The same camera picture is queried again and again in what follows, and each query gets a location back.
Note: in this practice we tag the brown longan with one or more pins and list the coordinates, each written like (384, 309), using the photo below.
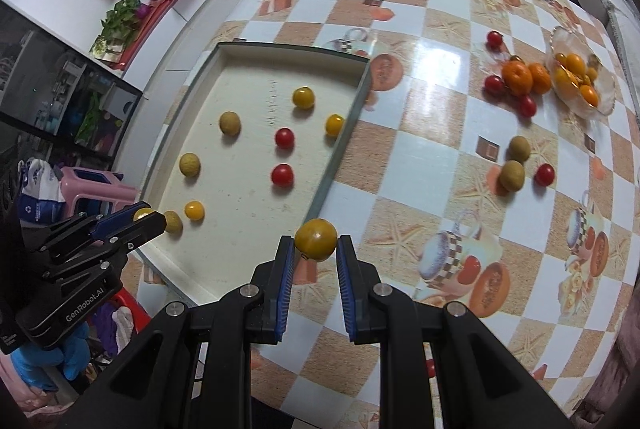
(230, 124)
(190, 164)
(173, 223)
(511, 176)
(519, 148)

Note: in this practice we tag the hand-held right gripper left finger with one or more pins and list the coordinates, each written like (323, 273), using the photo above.
(282, 289)

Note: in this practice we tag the pink plastic stool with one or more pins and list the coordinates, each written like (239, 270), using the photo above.
(95, 186)

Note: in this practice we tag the pink garment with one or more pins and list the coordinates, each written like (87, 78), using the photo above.
(617, 369)

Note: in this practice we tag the person's left hand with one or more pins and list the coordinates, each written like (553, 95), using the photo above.
(50, 355)

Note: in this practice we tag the red cherry tomato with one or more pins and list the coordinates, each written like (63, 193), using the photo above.
(526, 106)
(282, 175)
(494, 85)
(544, 175)
(494, 40)
(284, 138)

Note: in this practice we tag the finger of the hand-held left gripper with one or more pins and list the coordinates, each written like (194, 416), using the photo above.
(145, 229)
(112, 225)

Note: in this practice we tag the clear glass bowl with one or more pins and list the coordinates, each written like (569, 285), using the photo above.
(605, 94)

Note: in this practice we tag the white tray with grey rim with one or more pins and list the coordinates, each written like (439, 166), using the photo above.
(240, 194)

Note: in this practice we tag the green leafy vegetables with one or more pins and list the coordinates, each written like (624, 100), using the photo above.
(120, 16)

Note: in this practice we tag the orange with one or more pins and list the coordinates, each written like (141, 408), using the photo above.
(589, 95)
(575, 64)
(562, 83)

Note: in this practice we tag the glass door cabinet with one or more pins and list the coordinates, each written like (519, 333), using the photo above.
(50, 89)

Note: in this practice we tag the white blue plastic bag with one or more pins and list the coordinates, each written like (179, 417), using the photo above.
(42, 196)

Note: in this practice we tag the purple cloth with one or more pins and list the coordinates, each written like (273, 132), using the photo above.
(107, 326)

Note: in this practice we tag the mandarin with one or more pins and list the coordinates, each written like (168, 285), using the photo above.
(516, 78)
(542, 79)

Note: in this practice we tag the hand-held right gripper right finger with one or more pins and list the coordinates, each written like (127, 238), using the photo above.
(347, 289)

